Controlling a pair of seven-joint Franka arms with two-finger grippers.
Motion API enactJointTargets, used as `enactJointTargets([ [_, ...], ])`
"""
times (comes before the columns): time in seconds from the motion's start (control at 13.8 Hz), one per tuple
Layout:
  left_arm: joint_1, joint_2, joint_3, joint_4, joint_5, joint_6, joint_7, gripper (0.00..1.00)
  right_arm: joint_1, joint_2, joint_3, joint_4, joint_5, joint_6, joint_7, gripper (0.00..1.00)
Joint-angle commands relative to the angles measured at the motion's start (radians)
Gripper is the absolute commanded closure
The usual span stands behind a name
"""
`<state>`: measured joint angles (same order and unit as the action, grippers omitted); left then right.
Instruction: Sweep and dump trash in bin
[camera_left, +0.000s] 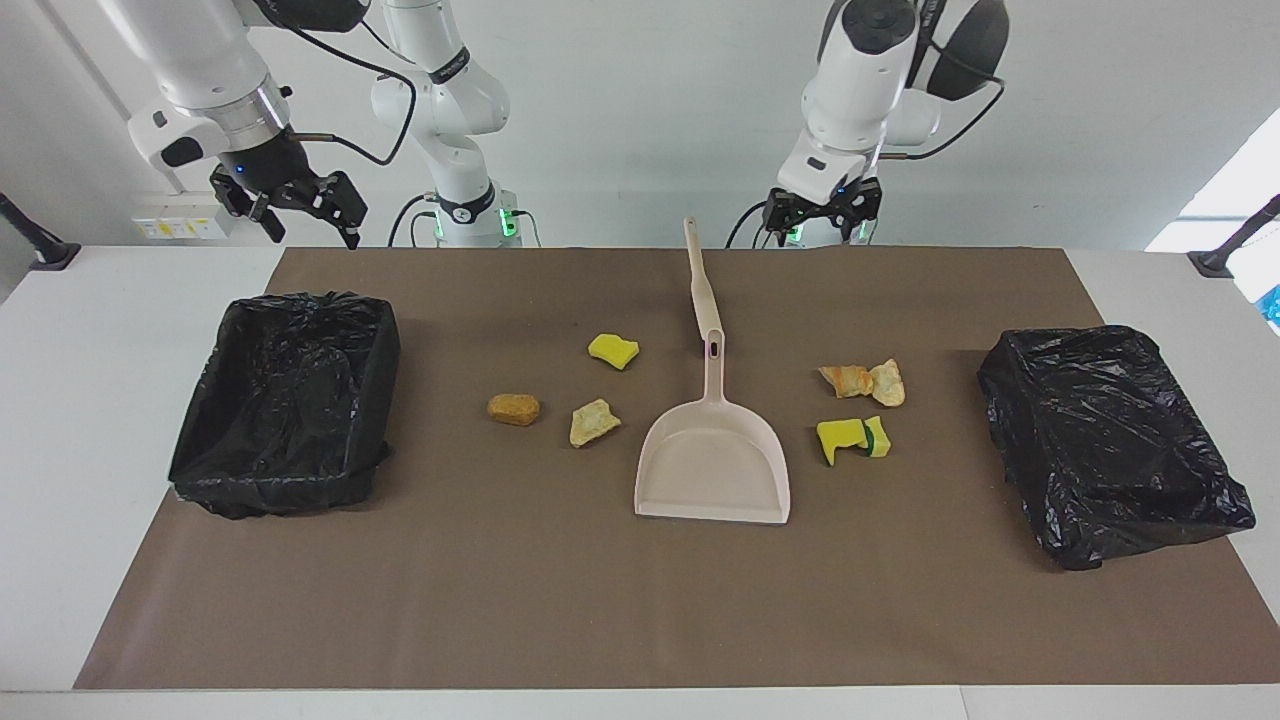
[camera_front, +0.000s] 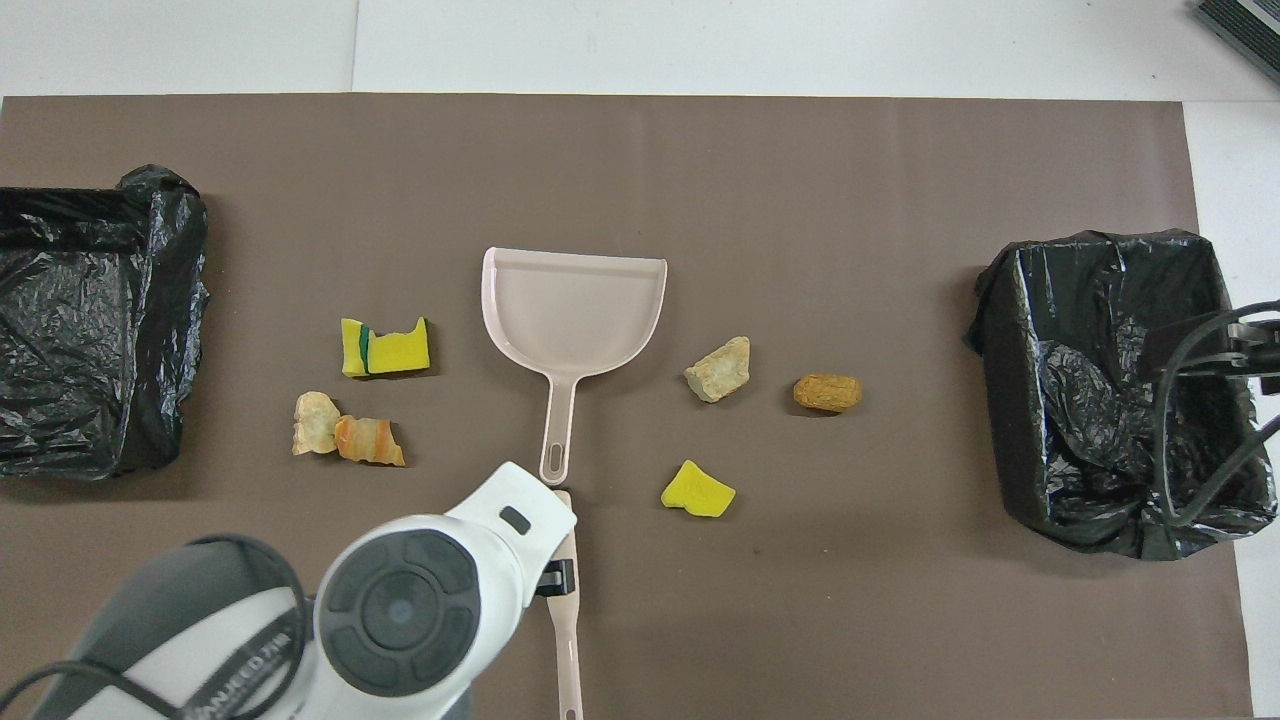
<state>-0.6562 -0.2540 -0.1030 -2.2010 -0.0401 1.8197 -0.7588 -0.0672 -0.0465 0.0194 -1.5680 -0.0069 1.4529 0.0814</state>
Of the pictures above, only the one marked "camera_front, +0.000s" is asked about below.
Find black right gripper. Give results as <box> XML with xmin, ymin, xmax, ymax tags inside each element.
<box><xmin>1145</xmin><ymin>325</ymin><xmax>1280</xmax><ymax>396</ymax></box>

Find pink brush black bristles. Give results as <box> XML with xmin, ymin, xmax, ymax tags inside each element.
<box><xmin>548</xmin><ymin>488</ymin><xmax>585</xmax><ymax>720</ymax></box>

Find orange striped bread piece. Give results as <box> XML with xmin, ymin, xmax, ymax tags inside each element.
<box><xmin>334</xmin><ymin>415</ymin><xmax>407</xmax><ymax>468</ymax></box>

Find pink plastic dustpan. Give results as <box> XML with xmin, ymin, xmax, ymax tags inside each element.
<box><xmin>481</xmin><ymin>247</ymin><xmax>668</xmax><ymax>487</ymax></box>

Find large yellow sponge piece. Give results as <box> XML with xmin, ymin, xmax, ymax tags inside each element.
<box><xmin>367</xmin><ymin>317</ymin><xmax>432</xmax><ymax>376</ymax></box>

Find beige ridged bread piece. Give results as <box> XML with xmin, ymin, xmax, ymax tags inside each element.
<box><xmin>292</xmin><ymin>391</ymin><xmax>342</xmax><ymax>457</ymax></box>

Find yellow green sponge piece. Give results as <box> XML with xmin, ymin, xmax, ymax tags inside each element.
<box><xmin>340</xmin><ymin>318</ymin><xmax>371</xmax><ymax>378</ymax></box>

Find brown bread nugget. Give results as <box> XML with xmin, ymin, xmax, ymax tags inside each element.
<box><xmin>793</xmin><ymin>373</ymin><xmax>863</xmax><ymax>414</ymax></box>

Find bin with black bag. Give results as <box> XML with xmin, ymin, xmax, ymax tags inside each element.
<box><xmin>963</xmin><ymin>229</ymin><xmax>1279</xmax><ymax>561</ymax></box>
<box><xmin>0</xmin><ymin>164</ymin><xmax>211</xmax><ymax>481</ymax></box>

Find small yellow sponge piece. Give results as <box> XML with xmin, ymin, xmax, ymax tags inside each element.
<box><xmin>661</xmin><ymin>459</ymin><xmax>737</xmax><ymax>519</ymax></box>

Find beige rough foam chunk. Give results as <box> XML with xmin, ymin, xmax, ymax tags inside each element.
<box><xmin>684</xmin><ymin>336</ymin><xmax>752</xmax><ymax>404</ymax></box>

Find dark ribbed device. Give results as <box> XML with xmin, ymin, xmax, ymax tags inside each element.
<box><xmin>1194</xmin><ymin>0</ymin><xmax>1280</xmax><ymax>87</ymax></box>

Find brown paper table mat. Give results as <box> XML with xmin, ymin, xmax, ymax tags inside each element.
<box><xmin>0</xmin><ymin>93</ymin><xmax>1254</xmax><ymax>720</ymax></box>

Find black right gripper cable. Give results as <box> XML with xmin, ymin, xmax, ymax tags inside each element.
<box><xmin>1150</xmin><ymin>298</ymin><xmax>1280</xmax><ymax>529</ymax></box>

